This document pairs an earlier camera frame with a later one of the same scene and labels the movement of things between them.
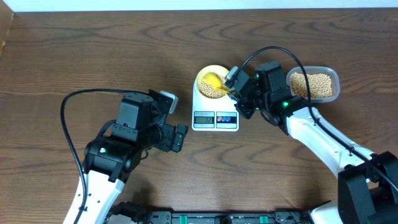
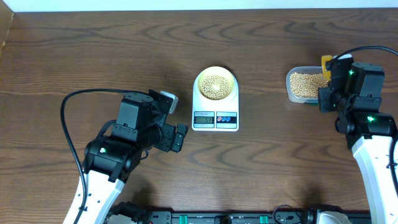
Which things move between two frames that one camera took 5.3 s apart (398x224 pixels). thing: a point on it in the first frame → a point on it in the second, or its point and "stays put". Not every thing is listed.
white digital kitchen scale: (212, 114) stays put
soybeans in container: (320, 85) stays put
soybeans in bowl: (212, 92) stays put
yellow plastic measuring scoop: (215, 81) → (326, 73)
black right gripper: (241, 106) → (324, 103)
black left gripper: (166, 143) stays put
